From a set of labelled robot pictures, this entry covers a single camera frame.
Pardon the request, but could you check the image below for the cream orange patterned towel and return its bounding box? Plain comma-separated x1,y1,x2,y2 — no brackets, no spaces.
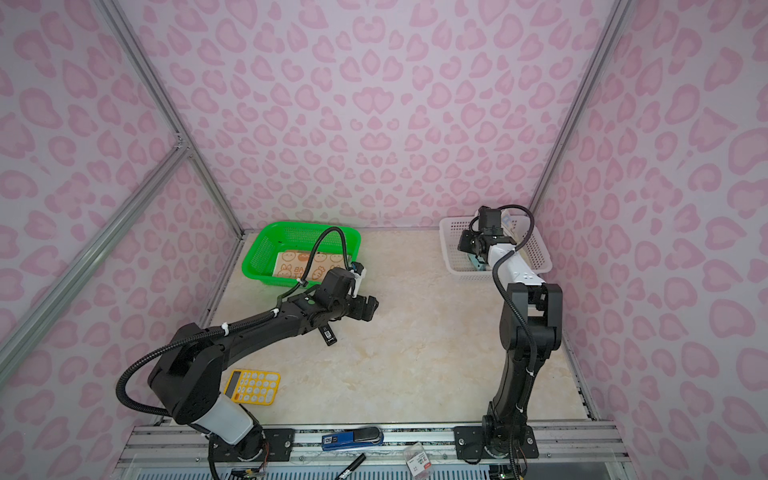
273,250,345,282

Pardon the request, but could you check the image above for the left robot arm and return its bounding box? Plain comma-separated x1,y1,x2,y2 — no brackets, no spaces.
148,286,379,460

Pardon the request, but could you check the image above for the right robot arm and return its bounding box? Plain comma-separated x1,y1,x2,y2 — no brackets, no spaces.
458,229,563,459

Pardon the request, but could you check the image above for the white plastic basket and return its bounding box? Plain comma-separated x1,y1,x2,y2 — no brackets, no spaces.
439,213,553,282

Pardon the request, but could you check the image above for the black marker device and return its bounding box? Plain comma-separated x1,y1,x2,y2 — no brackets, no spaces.
318,325,338,346

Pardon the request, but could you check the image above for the green plastic basket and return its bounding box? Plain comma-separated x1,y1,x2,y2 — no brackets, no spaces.
242,221,343,287

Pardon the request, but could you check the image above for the yellow calculator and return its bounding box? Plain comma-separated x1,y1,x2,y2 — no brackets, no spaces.
224,369,281,406

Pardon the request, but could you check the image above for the blue stapler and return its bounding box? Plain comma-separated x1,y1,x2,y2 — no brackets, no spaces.
321,426,384,451

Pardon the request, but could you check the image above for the black pen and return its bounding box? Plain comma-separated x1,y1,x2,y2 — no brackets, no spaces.
335,453,366,480

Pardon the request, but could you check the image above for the small plastic bag red label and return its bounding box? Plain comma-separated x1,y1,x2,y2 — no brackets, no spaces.
403,442,432,480

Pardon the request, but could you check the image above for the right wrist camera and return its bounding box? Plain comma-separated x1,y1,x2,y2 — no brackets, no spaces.
477,206,504,236

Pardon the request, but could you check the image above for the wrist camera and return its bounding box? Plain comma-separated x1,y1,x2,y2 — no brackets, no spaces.
349,261,367,298
477,206,504,236

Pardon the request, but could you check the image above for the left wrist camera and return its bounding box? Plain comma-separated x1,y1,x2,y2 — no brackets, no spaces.
349,261,367,298

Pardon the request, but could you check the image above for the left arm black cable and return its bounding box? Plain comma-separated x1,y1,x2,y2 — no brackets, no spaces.
115,225,355,480

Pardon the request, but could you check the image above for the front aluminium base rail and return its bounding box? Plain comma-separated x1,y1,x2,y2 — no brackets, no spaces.
114,420,637,479

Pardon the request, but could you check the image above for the aluminium frame rail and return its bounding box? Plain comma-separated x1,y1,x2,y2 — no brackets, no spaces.
1,1,245,385

